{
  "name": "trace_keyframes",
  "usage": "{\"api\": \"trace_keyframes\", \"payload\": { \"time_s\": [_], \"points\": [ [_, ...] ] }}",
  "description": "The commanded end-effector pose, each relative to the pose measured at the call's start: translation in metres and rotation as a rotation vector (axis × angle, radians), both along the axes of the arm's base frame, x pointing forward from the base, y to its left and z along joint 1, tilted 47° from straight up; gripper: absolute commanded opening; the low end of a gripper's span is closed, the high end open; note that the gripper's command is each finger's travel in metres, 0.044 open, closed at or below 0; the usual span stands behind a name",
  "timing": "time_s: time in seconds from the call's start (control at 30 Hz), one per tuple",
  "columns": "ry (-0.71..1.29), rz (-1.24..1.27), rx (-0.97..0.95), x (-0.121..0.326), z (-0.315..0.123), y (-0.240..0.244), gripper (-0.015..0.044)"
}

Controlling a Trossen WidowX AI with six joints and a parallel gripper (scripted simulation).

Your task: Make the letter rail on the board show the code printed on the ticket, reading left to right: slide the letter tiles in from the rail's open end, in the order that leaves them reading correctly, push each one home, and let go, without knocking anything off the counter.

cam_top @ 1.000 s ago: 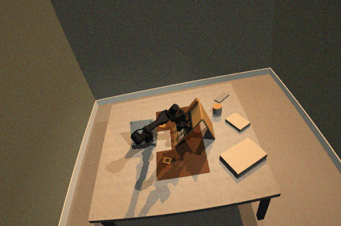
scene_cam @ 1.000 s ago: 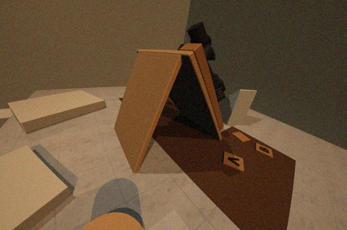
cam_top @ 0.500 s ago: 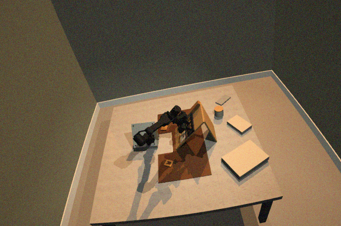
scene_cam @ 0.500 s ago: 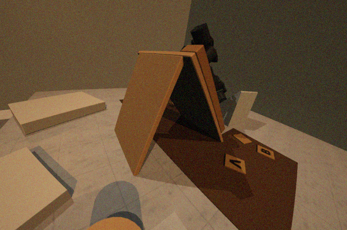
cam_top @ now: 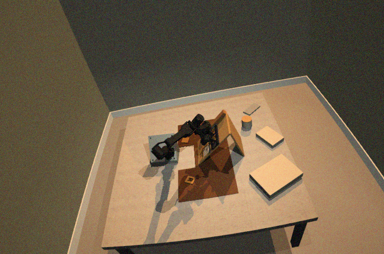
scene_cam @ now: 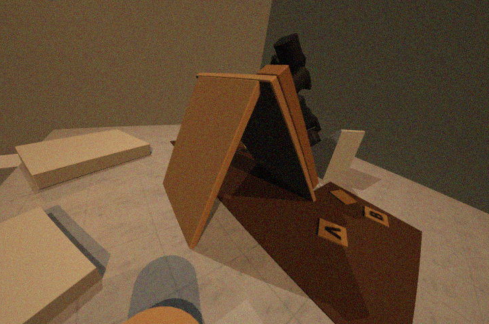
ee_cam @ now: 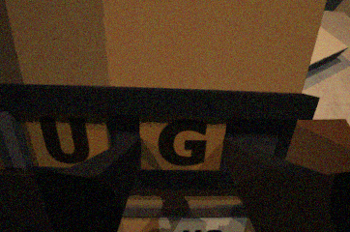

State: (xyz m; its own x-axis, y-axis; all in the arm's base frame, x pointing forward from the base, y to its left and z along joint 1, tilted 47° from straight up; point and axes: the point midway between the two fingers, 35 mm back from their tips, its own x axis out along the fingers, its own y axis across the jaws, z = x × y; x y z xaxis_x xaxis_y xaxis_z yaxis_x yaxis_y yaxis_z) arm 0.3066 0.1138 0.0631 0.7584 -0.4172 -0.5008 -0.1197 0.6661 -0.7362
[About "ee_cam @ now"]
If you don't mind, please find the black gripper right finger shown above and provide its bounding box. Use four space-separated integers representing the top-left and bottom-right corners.
222 136 350 232

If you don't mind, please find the tan letter tile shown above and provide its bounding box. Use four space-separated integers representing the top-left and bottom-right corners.
18 112 111 168
139 115 228 171

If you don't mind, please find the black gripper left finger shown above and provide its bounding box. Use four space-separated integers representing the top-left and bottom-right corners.
0 135 141 232

